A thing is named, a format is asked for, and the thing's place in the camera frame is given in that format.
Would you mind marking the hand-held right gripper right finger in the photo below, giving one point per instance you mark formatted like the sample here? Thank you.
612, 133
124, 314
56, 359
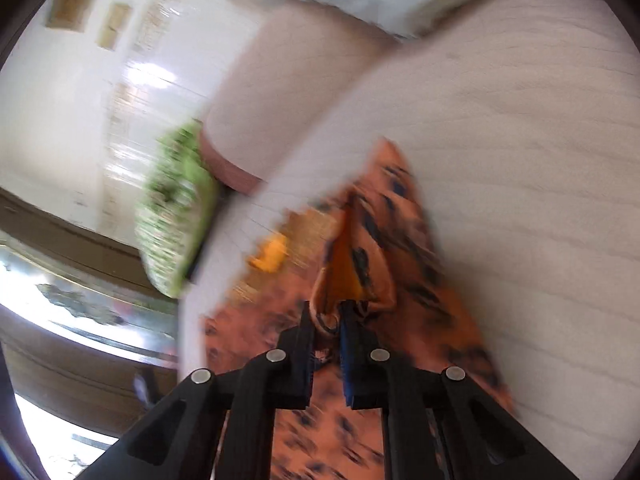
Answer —
348, 355

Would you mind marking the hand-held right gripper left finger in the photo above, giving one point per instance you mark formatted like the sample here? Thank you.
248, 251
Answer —
299, 360

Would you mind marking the orange floral garment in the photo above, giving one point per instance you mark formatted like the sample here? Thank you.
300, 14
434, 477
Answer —
400, 240

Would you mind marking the green checkered quilt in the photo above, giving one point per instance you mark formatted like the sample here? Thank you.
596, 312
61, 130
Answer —
175, 210

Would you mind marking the wooden door with stained glass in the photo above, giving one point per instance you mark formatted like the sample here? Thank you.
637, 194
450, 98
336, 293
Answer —
65, 320

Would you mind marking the pink quilted mattress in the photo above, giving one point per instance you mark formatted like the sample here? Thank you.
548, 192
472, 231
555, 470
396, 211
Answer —
525, 160

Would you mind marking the pink sofa backrest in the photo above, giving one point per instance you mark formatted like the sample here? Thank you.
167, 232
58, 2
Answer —
280, 95

